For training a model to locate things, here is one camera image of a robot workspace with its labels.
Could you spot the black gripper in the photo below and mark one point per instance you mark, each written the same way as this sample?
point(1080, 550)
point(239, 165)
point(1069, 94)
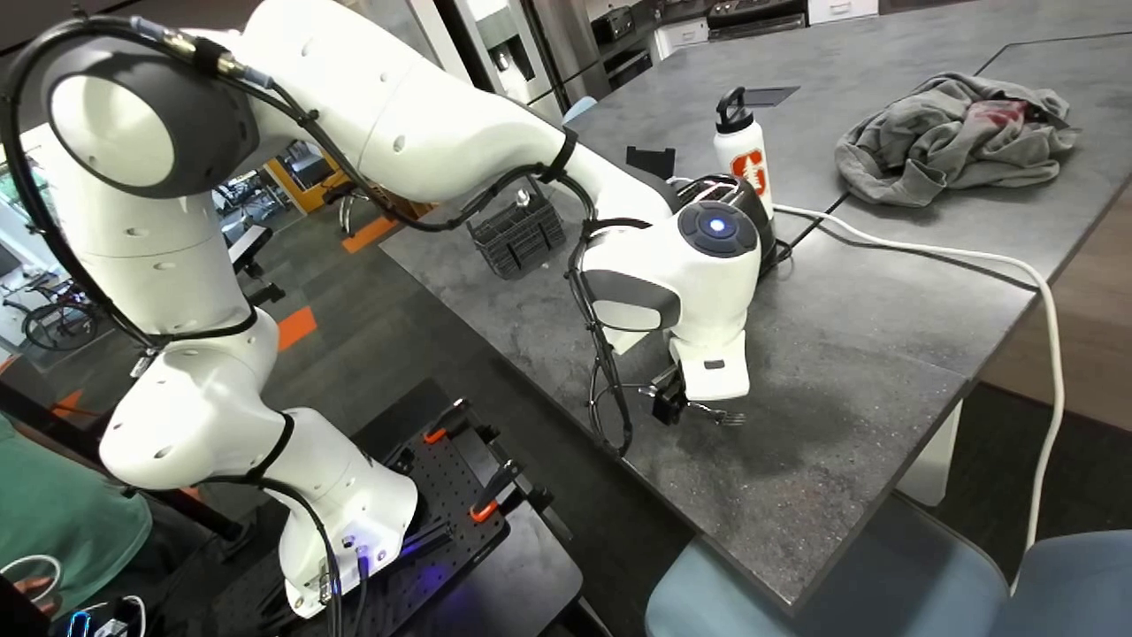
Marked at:
point(715, 408)

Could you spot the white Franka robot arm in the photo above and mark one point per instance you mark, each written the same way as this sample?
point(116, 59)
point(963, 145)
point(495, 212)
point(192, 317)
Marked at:
point(200, 400)

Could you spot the blue chair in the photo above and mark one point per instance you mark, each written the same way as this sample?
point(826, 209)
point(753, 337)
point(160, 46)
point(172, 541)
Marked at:
point(826, 578)

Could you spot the black toaster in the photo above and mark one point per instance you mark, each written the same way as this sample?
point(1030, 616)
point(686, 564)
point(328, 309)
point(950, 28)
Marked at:
point(696, 190)

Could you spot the white table leg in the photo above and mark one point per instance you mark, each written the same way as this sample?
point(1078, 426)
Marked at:
point(932, 466)

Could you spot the white water bottle black cap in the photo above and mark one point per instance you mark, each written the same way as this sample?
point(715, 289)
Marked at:
point(746, 154)

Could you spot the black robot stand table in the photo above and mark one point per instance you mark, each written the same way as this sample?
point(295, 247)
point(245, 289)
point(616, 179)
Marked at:
point(517, 590)

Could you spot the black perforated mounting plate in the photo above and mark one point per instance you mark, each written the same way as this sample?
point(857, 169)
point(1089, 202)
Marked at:
point(455, 471)

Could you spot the table power hatch cover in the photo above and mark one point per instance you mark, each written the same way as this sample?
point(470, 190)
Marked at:
point(768, 94)

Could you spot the crumpled grey cloth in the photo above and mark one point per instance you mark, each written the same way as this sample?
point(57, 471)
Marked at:
point(950, 144)

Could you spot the stainless steel refrigerator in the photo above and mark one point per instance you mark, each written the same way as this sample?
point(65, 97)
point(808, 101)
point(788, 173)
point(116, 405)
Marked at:
point(525, 46)

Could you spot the person in green shirt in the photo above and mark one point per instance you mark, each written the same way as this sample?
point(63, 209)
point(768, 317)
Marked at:
point(57, 518)

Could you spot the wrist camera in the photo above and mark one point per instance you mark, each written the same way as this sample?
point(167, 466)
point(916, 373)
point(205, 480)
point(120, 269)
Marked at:
point(667, 396)

